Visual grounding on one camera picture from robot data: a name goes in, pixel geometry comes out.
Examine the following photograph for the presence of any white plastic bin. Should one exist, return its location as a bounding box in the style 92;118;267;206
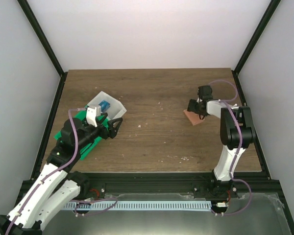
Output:
87;91;127;120

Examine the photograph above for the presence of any green plastic bin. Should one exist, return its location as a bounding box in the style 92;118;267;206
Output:
54;131;102;161
74;111;109;127

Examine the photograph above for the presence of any green plastic bin front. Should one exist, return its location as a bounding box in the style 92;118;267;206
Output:
54;131;102;161

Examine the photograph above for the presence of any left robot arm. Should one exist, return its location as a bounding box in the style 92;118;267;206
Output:
0;114;123;235

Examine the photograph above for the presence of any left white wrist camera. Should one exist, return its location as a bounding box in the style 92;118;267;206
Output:
86;105;101;127

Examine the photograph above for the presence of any left black frame post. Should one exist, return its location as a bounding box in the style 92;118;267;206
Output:
17;0;64;77

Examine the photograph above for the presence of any blue card in bin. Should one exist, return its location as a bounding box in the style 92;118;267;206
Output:
99;100;111;113

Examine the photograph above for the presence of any green plastic bin middle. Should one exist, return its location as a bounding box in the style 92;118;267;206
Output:
74;111;109;127

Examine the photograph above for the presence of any right black frame post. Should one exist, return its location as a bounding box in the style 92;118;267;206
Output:
234;0;281;74

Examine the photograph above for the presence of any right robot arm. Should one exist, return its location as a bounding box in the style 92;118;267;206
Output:
186;85;256;197

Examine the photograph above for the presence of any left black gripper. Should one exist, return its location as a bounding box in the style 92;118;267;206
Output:
76;113;123;151

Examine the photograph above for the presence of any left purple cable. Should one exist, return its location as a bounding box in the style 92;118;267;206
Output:
4;107;89;235

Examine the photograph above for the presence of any black frame post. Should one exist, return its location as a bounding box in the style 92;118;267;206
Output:
17;0;64;77
234;0;281;74

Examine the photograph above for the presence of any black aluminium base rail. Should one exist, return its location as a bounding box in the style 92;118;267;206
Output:
22;171;281;199

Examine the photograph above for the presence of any light blue slotted cable duct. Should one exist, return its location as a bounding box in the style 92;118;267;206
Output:
63;201;212;212

